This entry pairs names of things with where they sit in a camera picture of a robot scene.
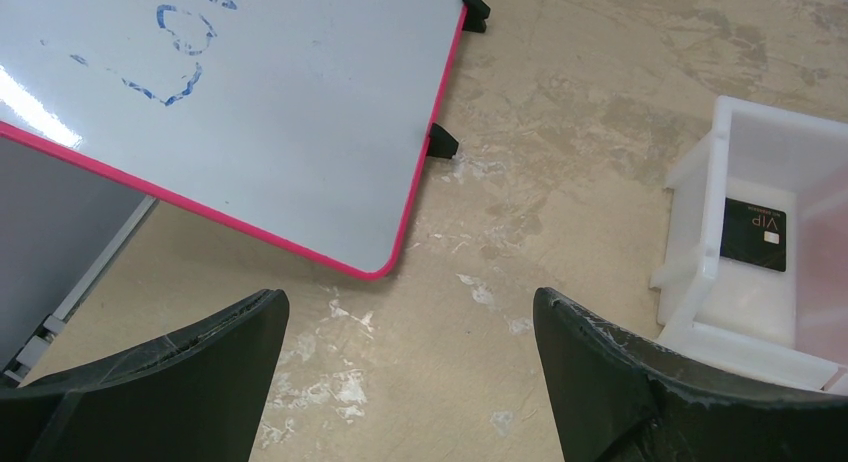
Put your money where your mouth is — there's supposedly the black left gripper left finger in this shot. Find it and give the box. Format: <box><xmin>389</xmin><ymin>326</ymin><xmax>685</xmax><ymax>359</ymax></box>
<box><xmin>1</xmin><ymin>290</ymin><xmax>290</xmax><ymax>461</ymax></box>

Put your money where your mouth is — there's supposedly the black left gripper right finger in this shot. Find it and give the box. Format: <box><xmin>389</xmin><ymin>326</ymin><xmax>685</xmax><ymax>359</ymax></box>
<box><xmin>533</xmin><ymin>287</ymin><xmax>847</xmax><ymax>461</ymax></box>

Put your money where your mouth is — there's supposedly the black credit card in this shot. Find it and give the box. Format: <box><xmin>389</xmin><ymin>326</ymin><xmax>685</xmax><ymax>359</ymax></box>
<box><xmin>720</xmin><ymin>198</ymin><xmax>787</xmax><ymax>273</ymax></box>

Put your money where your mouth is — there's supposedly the white plastic bin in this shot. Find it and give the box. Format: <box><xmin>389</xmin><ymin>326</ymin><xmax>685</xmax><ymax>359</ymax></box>
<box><xmin>650</xmin><ymin>96</ymin><xmax>847</xmax><ymax>395</ymax></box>

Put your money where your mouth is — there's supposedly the pink framed whiteboard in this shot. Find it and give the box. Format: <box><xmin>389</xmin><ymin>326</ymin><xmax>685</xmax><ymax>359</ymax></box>
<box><xmin>1</xmin><ymin>0</ymin><xmax>491</xmax><ymax>280</ymax></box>

